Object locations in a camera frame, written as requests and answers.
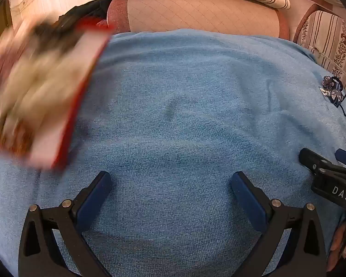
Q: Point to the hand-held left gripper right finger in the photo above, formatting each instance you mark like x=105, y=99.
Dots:
x=248, y=202

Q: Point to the pearl bead loop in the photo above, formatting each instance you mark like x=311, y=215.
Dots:
x=324, y=91

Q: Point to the pink quilted cushion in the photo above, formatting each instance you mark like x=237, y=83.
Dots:
x=196, y=11

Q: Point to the striped floral sheet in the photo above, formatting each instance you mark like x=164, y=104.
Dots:
x=331, y=37

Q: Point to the dark cloth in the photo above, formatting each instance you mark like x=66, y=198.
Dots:
x=86, y=10

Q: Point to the person's right hand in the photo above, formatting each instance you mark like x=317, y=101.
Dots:
x=340, y=248

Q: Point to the red snack packet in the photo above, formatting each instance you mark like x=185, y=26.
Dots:
x=43, y=92

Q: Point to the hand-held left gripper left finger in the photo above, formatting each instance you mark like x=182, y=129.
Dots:
x=95, y=196

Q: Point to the blue fleece blanket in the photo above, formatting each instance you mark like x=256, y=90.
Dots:
x=178, y=115

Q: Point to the blue striped ribbon brooch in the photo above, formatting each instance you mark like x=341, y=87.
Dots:
x=336, y=93

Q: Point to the dark beaded flower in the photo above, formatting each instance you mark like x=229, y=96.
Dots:
x=328, y=81

